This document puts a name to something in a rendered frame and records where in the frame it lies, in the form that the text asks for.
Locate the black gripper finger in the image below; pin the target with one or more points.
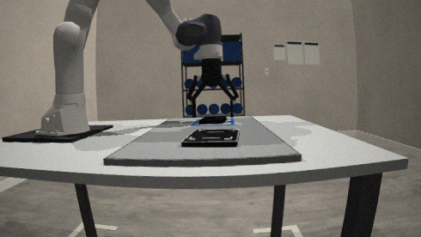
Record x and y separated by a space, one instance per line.
191 97
233 98

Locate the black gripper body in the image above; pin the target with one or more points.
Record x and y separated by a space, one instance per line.
211 67

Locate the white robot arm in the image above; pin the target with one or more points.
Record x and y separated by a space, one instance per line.
68 113

